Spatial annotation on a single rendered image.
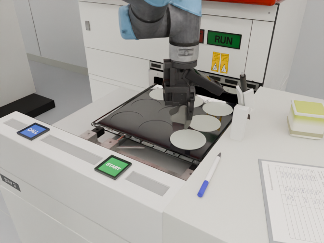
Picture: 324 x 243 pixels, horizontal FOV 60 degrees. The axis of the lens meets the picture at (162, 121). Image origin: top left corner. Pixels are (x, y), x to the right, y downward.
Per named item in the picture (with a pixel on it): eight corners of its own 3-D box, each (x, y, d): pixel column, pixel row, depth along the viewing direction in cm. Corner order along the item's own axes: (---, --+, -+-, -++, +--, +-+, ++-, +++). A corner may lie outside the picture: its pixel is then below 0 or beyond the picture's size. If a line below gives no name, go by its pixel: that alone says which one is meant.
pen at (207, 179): (218, 150, 62) (197, 192, 51) (222, 151, 61) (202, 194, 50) (218, 154, 62) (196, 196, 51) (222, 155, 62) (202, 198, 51)
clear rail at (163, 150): (93, 124, 88) (92, 120, 87) (204, 165, 71) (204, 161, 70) (90, 126, 87) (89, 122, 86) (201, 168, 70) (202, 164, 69)
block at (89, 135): (89, 137, 83) (87, 128, 81) (98, 141, 81) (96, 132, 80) (68, 151, 77) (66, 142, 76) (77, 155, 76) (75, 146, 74)
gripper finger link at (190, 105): (183, 114, 81) (185, 87, 76) (190, 114, 81) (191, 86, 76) (186, 123, 77) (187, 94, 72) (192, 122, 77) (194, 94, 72)
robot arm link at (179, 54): (196, 38, 73) (202, 47, 66) (195, 55, 76) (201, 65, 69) (168, 38, 73) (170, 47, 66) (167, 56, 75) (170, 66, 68)
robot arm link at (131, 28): (118, -12, 57) (170, -13, 59) (116, 15, 68) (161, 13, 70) (123, 25, 56) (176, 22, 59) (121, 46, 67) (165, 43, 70)
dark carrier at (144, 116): (157, 85, 112) (157, 84, 111) (241, 107, 96) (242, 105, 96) (97, 124, 87) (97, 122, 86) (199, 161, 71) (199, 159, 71)
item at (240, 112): (235, 127, 72) (243, 78, 65) (250, 131, 70) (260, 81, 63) (226, 138, 67) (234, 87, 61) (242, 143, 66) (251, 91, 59)
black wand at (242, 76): (244, 76, 55) (247, 71, 56) (237, 74, 56) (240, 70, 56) (249, 121, 72) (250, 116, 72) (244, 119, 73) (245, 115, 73)
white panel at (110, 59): (92, 76, 140) (80, -12, 119) (256, 120, 103) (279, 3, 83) (87, 78, 138) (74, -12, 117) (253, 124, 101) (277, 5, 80)
